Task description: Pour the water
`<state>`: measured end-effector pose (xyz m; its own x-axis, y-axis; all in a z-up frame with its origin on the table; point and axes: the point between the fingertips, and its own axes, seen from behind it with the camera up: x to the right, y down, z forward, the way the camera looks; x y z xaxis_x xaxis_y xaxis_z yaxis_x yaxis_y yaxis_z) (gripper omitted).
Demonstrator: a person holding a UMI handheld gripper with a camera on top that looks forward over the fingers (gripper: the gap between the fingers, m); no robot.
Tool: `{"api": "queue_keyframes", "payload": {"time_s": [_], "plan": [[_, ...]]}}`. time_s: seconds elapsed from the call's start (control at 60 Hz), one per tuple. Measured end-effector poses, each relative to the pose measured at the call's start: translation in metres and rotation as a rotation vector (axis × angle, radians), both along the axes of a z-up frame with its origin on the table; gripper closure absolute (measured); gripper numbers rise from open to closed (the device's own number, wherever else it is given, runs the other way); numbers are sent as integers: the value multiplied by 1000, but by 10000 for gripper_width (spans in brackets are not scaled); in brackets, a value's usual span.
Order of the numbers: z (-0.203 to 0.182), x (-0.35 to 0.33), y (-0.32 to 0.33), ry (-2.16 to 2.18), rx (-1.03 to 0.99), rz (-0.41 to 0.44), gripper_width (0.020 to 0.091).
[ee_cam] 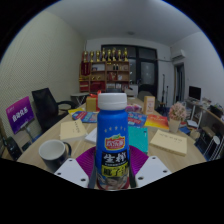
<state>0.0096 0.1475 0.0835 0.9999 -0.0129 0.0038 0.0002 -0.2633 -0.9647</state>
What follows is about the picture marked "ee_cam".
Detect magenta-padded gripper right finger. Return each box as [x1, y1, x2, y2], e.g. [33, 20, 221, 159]
[128, 144, 173, 189]

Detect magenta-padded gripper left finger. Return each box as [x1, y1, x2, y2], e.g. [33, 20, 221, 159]
[54, 145, 98, 189]

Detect blue drink bottle white cap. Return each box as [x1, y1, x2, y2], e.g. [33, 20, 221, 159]
[94, 92, 131, 191]

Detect black mug white inside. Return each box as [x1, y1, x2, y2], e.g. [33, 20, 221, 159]
[38, 139, 72, 173]

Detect large kraft paper book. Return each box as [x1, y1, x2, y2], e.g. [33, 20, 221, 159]
[149, 129, 189, 157]

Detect teal notebook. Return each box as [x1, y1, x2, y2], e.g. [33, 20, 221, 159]
[127, 125, 149, 154]

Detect white booklet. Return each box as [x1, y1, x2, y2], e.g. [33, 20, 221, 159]
[84, 127, 98, 145]

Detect orange book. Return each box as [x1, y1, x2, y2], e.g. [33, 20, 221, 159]
[143, 113, 170, 131]

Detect blue colourful book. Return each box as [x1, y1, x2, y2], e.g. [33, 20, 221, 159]
[71, 110, 99, 124]
[127, 111, 148, 128]

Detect pink flowers in white pot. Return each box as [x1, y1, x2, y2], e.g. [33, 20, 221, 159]
[168, 102, 188, 134]

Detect black slatted chair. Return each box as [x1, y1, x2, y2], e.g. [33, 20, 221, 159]
[0, 133, 23, 162]

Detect standing beige box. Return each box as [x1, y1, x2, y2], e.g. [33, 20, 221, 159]
[143, 95, 156, 116]

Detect pink package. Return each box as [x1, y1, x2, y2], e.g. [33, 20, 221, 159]
[125, 103, 143, 113]

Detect white round stool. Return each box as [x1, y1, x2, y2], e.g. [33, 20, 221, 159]
[203, 134, 223, 161]

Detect yellow gift box red ribbon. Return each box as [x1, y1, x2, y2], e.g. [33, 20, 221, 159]
[85, 93, 101, 113]

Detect black office chair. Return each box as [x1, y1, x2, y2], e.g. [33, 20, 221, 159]
[31, 87, 76, 133]

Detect grey armchair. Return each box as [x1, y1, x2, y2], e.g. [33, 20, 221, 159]
[137, 90, 153, 101]

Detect purple sign board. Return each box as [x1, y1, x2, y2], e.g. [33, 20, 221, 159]
[5, 95, 35, 135]

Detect black tripod stand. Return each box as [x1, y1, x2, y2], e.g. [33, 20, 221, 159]
[161, 73, 170, 108]

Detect black computer monitor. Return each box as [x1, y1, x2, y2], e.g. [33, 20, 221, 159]
[188, 85, 202, 102]

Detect black framed glass door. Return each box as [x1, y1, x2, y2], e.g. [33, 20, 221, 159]
[100, 44, 159, 99]

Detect wooden shelf unit with trophies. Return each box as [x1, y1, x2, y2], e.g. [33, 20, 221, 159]
[78, 47, 131, 94]

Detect long cluttered wall desk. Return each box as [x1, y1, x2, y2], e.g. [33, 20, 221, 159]
[184, 97, 224, 158]

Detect white wall air conditioner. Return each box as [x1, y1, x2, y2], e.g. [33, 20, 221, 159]
[170, 49, 187, 63]

